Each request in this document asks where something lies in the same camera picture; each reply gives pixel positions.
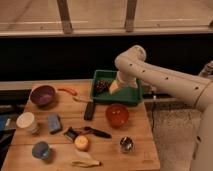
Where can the small wooden stick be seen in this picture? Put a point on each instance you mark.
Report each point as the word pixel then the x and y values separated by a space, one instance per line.
pixel 83 100

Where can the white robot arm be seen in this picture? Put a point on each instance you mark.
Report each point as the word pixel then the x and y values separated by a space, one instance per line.
pixel 193 90

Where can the small metal cup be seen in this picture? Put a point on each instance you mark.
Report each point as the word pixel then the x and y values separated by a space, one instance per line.
pixel 126 144

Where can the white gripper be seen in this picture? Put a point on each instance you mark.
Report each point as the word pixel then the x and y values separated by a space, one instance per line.
pixel 122 80

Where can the blue sponge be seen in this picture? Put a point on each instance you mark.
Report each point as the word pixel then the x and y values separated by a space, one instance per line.
pixel 54 124

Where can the blue cup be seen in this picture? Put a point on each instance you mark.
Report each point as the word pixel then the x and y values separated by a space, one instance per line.
pixel 41 150

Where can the orange fruit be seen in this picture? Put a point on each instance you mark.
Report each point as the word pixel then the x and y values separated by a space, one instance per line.
pixel 82 143

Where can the green plastic bin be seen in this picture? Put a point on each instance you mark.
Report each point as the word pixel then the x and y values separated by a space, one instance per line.
pixel 128 96

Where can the white plastic cup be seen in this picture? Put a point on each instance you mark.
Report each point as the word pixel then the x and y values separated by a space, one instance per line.
pixel 27 121

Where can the purple bowl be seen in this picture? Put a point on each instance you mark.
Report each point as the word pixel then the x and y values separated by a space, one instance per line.
pixel 42 95

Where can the red orange bowl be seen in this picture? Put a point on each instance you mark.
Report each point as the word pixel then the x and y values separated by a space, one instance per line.
pixel 117 115

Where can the black rectangular remote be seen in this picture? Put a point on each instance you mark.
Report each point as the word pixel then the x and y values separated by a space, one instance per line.
pixel 89 111

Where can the orange carrot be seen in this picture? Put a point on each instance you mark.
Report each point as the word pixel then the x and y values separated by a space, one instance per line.
pixel 68 90

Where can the yellow banana peel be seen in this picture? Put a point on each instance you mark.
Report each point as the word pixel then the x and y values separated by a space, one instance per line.
pixel 84 159

